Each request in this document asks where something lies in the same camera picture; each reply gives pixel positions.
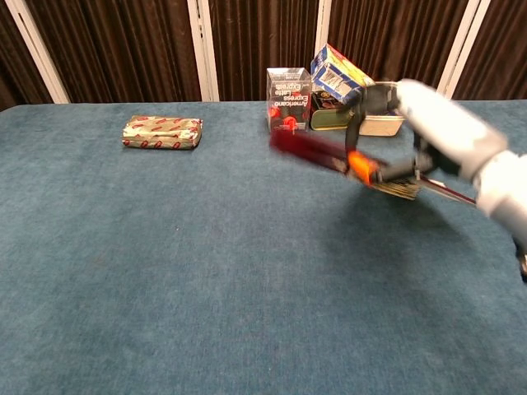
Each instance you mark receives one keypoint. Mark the clear plastic coffee capsule box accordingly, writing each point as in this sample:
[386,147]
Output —
[288,98]

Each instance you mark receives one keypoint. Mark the blue tablecloth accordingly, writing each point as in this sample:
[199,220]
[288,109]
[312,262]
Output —
[206,267]

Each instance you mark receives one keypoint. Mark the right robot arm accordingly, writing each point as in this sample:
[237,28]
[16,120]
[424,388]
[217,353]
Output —
[506,193]

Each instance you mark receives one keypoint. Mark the dark brown pleated curtain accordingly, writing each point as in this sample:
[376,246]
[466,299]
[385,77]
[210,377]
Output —
[123,49]

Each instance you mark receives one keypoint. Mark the red ribbed paper folding fan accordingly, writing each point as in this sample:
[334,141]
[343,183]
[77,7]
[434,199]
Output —
[304,146]

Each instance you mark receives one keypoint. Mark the gold foil wrapped package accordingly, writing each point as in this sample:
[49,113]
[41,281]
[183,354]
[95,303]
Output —
[162,131]

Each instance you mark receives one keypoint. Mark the blue yellow carton box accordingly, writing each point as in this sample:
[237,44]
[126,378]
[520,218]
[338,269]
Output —
[333,74]

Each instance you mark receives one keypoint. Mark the cream plastic tub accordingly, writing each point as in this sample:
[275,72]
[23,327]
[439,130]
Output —
[381,125]

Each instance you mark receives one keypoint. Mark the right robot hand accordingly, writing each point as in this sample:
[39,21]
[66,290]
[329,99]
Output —
[444,123]

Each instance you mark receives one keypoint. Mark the dark green metal tin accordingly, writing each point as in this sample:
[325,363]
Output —
[329,121]

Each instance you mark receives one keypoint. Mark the white frame post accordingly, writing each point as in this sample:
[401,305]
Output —
[202,49]
[463,41]
[37,49]
[323,24]

